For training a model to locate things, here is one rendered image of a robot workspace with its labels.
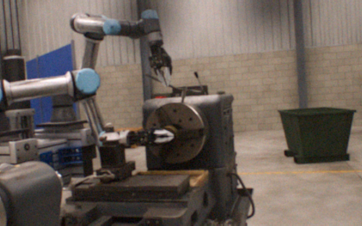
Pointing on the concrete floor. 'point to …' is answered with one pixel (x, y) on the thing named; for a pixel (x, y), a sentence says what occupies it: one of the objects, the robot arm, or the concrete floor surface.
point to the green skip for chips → (317, 134)
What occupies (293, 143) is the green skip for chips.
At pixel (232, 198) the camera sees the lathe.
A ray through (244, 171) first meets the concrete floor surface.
